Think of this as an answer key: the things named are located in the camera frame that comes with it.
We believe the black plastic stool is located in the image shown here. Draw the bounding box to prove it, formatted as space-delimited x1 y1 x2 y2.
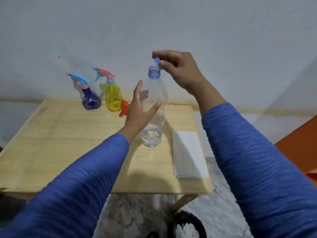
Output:
0 193 28 226

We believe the person's right hand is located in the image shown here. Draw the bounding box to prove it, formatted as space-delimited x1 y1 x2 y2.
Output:
151 50 207 96

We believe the black mesh basket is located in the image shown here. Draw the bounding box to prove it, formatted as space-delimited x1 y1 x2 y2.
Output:
167 210 207 238

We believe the orange plastic funnel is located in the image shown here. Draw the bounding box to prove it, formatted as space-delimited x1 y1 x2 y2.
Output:
119 100 130 118

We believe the orange furniture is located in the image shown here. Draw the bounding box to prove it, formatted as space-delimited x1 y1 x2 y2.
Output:
274 115 317 187

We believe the purple spray bottle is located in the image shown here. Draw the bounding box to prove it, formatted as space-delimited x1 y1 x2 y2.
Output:
81 87 102 111

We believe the clear plastic water bottle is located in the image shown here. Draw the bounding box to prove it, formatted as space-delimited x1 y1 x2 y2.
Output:
140 66 169 148

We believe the person's right forearm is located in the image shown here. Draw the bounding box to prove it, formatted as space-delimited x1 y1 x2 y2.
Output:
191 79 317 238

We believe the person's left forearm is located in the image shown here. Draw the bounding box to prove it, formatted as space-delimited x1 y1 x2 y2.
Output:
0 129 130 238

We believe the yellow spray bottle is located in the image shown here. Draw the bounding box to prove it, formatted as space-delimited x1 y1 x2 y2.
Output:
105 83 124 112

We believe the white paper sheet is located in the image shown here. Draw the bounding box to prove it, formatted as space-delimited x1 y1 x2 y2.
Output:
172 131 210 179

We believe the crumpled white paper waste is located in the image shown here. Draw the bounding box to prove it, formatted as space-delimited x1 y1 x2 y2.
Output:
174 222 196 238

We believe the person's left hand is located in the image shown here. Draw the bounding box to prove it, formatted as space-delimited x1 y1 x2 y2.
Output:
118 79 163 144

